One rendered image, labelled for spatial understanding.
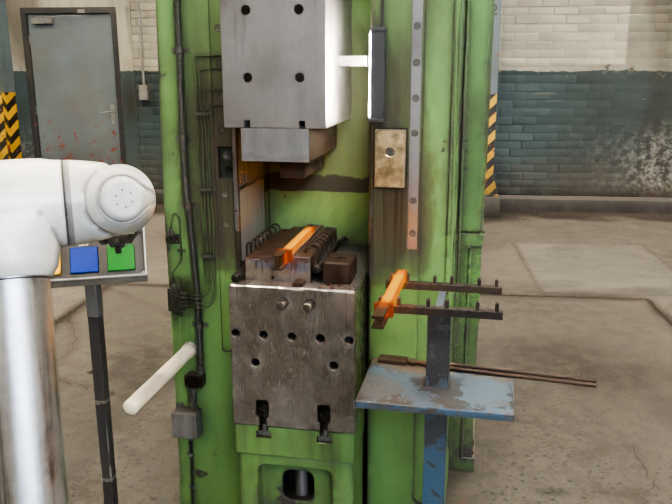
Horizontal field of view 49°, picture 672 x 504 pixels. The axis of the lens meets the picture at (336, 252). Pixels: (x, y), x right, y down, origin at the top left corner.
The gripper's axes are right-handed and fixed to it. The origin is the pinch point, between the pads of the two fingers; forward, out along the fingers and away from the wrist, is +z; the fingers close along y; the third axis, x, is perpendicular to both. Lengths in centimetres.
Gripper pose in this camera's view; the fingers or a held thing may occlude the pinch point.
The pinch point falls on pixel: (117, 244)
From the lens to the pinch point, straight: 207.5
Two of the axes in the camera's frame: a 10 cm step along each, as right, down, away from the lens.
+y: 9.7, -0.6, 2.4
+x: -1.2, -9.6, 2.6
